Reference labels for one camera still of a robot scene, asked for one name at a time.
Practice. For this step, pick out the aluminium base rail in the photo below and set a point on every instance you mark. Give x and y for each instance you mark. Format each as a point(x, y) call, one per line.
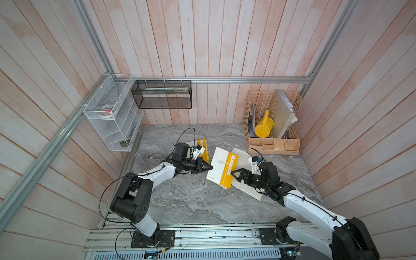
point(235, 241)

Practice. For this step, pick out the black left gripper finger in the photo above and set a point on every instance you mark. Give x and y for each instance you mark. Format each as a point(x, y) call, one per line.
point(201, 163)
point(202, 169)

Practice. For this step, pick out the white wire mesh shelf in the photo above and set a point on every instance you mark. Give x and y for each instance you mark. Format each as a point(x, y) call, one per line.
point(119, 132)

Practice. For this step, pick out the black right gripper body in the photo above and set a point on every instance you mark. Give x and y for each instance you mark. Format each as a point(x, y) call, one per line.
point(256, 181)

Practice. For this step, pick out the horizontal aluminium wall rail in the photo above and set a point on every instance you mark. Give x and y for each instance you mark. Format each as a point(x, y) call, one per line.
point(226, 80)

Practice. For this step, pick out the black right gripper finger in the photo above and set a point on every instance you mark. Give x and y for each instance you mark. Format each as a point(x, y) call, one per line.
point(245, 171)
point(239, 177)

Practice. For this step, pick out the grey book in organizer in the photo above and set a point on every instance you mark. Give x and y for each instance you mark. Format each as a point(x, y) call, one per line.
point(251, 122)

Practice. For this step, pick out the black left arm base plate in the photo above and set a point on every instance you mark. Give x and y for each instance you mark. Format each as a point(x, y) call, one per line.
point(161, 238)

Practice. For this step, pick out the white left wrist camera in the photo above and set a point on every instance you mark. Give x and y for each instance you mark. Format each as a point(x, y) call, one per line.
point(197, 151)

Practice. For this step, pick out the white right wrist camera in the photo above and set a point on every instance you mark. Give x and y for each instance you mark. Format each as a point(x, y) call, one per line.
point(255, 162)

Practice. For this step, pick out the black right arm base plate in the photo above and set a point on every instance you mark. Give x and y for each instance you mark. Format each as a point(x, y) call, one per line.
point(274, 236)

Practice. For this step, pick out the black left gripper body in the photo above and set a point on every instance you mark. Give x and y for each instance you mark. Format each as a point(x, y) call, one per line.
point(189, 164)

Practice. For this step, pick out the tape roll on shelf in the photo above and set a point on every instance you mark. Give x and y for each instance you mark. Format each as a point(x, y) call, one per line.
point(107, 111)

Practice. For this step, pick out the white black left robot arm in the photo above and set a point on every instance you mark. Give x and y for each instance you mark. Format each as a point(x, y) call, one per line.
point(132, 199)

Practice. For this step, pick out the white orange Notebook cover notebook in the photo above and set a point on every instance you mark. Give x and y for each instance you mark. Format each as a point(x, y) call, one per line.
point(201, 142)

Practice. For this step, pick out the beige plastic desk organizer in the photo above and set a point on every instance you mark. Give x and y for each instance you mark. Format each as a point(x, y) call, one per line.
point(266, 100)

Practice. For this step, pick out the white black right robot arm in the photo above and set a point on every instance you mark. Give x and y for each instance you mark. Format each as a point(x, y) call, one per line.
point(335, 236)

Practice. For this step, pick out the yellow plastic watering can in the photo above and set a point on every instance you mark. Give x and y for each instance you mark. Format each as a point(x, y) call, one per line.
point(264, 127)

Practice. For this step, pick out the black mesh wall basket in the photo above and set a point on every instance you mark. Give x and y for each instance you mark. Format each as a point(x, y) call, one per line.
point(163, 94)

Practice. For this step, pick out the beige folder in organizer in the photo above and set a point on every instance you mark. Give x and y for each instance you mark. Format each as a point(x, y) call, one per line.
point(284, 115)

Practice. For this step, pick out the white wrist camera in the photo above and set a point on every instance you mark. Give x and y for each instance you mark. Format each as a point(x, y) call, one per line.
point(197, 151)
point(255, 162)

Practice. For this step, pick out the open lined notebook underneath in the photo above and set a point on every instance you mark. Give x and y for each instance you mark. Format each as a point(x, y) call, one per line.
point(256, 193)

